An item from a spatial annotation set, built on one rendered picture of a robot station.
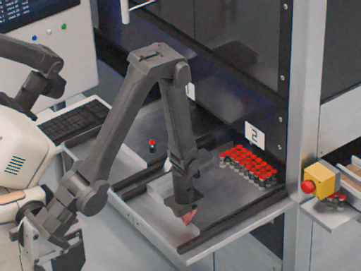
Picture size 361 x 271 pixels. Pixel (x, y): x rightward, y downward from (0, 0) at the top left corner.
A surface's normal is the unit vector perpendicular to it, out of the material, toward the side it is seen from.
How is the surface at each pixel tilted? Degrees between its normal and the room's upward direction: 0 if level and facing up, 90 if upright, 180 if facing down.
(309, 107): 90
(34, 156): 90
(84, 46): 90
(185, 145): 91
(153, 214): 0
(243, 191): 0
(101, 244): 0
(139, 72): 59
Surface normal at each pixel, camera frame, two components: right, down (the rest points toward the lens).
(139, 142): -0.07, -0.81
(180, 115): 0.59, 0.56
